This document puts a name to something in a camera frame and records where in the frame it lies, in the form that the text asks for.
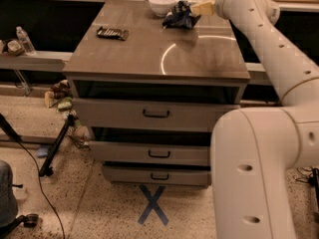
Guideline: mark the middle drawer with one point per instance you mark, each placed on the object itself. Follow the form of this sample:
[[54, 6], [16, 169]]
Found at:
[[150, 153]]

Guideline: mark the grey drawer cabinet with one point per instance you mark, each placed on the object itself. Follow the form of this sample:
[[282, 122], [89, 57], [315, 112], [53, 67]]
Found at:
[[156, 64]]

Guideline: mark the dark snack bar packet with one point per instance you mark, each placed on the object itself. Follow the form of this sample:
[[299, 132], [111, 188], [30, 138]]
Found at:
[[112, 33]]

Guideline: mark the drawer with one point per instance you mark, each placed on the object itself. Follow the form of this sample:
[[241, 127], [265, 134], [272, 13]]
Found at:
[[150, 153], [157, 176], [149, 115]]

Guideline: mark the blue tape cross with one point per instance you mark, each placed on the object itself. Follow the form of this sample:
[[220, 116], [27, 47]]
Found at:
[[153, 205]]

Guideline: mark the white bowl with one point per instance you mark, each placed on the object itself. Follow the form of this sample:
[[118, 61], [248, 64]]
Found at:
[[161, 7]]

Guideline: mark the pile of snack bags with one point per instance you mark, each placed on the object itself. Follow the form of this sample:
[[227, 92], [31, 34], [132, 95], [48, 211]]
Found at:
[[59, 96]]

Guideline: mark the top drawer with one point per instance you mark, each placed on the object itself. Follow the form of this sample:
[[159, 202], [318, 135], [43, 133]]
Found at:
[[149, 115]]

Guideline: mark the bottom drawer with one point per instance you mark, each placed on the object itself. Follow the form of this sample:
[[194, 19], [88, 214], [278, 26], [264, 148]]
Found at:
[[157, 176]]

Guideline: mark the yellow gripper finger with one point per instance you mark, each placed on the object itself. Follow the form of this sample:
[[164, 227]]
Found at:
[[202, 8]]

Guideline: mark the blue chip bag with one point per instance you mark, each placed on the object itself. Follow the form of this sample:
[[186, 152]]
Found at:
[[180, 16]]

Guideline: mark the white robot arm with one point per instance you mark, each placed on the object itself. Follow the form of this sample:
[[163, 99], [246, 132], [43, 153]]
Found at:
[[252, 148]]

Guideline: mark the basket with items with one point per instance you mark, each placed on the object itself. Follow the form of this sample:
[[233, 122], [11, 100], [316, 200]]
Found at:
[[10, 47]]

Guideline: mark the clear water bottle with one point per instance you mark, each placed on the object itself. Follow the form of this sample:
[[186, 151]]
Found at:
[[25, 41]]

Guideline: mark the black tripod leg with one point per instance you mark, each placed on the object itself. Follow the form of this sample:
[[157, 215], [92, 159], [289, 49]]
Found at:
[[46, 169]]

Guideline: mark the grey office chair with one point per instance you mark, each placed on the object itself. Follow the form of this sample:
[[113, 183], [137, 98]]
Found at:
[[9, 218]]

